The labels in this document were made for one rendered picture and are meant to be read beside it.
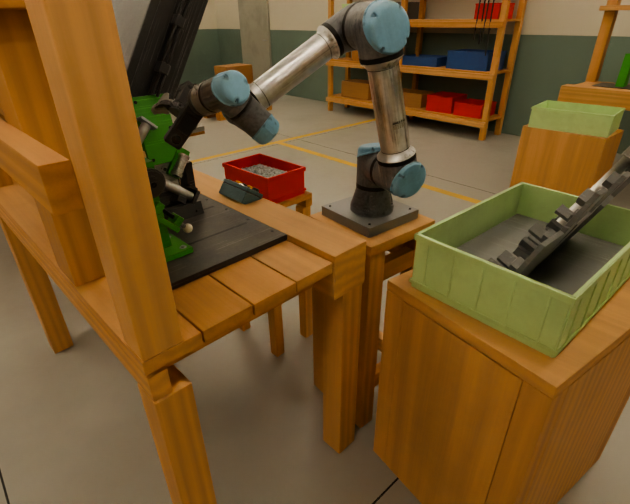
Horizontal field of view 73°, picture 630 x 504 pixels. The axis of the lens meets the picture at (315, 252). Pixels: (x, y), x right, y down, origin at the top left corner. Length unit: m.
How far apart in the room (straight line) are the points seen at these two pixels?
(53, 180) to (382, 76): 0.80
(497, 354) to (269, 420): 1.10
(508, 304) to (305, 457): 1.04
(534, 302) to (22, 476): 1.84
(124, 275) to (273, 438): 1.20
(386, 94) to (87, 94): 0.76
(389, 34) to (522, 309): 0.73
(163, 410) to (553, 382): 0.85
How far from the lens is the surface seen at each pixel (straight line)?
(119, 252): 0.81
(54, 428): 2.19
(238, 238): 1.30
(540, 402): 1.12
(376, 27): 1.15
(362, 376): 1.68
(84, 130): 0.74
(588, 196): 1.12
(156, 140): 1.49
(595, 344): 1.23
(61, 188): 0.85
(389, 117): 1.24
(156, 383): 0.99
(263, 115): 1.07
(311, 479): 1.76
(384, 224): 1.43
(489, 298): 1.14
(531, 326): 1.12
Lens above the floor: 1.48
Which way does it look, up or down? 29 degrees down
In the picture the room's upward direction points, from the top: 1 degrees counter-clockwise
